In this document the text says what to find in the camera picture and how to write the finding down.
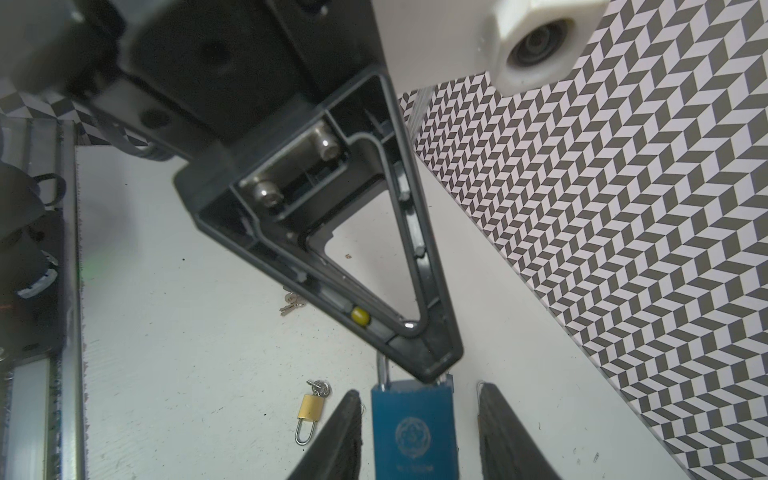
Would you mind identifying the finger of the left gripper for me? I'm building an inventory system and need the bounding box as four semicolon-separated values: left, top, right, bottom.
174;67;463;383

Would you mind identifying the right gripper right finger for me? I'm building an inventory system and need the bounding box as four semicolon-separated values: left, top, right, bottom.
477;382;561;480

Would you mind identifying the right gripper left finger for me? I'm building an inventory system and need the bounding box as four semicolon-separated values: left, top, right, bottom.
288;390;363;480

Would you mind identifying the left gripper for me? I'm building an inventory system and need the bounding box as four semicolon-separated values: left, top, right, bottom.
62;1;384;158

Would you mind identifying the small brass padlock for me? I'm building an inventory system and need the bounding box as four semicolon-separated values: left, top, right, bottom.
294;380;332;447

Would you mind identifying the black padlock with keys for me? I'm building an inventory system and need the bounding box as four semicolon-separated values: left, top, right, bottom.
279;292;307;317

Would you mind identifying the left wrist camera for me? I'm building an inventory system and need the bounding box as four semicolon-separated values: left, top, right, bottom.
373;1;608;96

